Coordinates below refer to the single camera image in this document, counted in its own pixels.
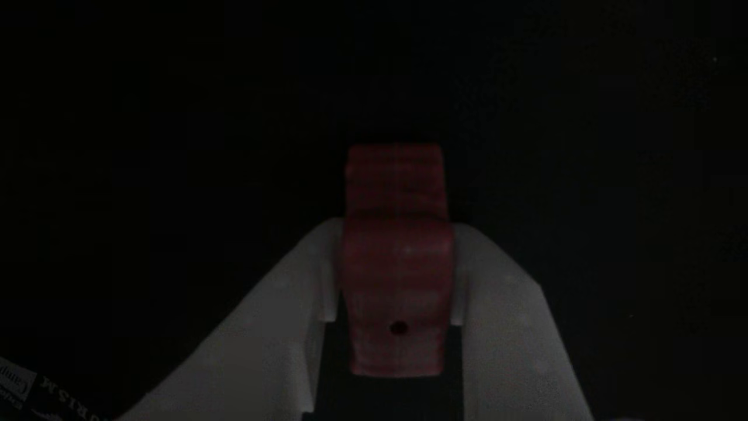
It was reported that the red brick toy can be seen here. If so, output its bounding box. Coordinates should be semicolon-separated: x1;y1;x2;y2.
342;143;456;378

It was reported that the black desk mat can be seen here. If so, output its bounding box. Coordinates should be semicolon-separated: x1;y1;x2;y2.
0;0;748;421

